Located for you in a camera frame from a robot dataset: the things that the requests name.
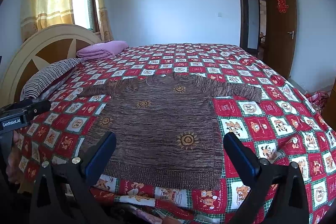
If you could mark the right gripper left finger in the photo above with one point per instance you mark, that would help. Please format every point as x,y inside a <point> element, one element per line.
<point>62,192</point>

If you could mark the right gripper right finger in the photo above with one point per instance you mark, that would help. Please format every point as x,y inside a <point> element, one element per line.
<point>289,204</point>

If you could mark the brown knitted sweater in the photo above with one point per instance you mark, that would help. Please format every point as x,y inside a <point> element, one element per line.
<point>166,130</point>

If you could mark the person's left hand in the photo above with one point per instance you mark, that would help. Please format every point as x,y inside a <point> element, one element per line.
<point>13,172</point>

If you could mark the striped pillow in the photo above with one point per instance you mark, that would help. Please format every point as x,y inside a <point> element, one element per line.
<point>45,81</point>

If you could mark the red checkered bear bedspread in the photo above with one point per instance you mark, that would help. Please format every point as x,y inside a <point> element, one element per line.
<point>284,127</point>

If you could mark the cream and brown headboard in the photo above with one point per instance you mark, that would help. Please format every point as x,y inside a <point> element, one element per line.
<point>54,43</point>

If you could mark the wooden cabinet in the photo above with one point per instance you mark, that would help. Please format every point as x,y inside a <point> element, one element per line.
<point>329,111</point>

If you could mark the folded pink blanket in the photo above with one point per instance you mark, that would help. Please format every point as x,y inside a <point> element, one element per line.
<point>102,50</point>

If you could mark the brown wooden door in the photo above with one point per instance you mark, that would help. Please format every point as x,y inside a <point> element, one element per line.
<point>279,47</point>

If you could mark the red paper door decoration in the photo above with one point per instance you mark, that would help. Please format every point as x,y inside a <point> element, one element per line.
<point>282,6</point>

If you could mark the silver door handle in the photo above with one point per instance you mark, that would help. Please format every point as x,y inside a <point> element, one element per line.
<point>291,34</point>

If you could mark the dark door frame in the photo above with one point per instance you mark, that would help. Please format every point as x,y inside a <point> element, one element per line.
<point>253,26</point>

